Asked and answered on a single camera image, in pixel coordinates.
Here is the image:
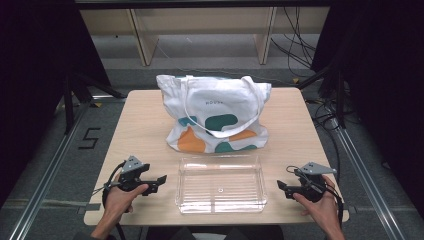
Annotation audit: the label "clear plastic tray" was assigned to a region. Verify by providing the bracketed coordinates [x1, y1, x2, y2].
[175, 155, 269, 215]

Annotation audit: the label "black floor cables bundle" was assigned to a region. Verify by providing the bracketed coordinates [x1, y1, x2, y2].
[269, 5, 318, 80]

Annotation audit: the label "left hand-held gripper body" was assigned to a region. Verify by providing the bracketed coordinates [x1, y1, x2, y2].
[117, 155, 151, 193]

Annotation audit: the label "light wooden shelf unit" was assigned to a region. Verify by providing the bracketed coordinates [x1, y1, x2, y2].
[79, 5, 332, 67]

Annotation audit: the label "black metal stand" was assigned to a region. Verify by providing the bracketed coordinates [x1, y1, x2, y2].
[61, 69, 128, 136]
[295, 61, 348, 130]

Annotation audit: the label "white tote bag coloured shapes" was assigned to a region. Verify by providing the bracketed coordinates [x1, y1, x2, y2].
[155, 74, 273, 155]

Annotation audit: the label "black curtain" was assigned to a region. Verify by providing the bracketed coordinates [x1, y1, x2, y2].
[0, 0, 112, 209]
[309, 0, 424, 211]

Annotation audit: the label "person's left hand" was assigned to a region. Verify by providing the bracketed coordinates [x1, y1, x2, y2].
[102, 183, 150, 222]

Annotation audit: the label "silver metal floor rail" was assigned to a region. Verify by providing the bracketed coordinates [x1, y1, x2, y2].
[328, 117, 409, 240]
[6, 95, 125, 240]

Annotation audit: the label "hand-held gripper black cable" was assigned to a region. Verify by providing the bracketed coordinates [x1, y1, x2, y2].
[285, 165, 345, 228]
[91, 161, 128, 240]

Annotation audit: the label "right hand-held gripper black cable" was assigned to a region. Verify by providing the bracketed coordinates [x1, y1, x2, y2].
[285, 165, 345, 228]

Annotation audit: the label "black cables beside table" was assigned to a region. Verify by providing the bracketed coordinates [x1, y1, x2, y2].
[304, 94, 344, 174]

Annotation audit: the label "left hand-held gripper black cable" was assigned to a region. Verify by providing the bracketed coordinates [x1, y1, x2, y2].
[91, 161, 128, 240]

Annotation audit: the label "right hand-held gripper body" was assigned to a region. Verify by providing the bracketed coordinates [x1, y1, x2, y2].
[293, 161, 338, 203]

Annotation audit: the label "person's right hand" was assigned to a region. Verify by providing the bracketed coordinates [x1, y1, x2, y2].
[292, 175, 340, 232]

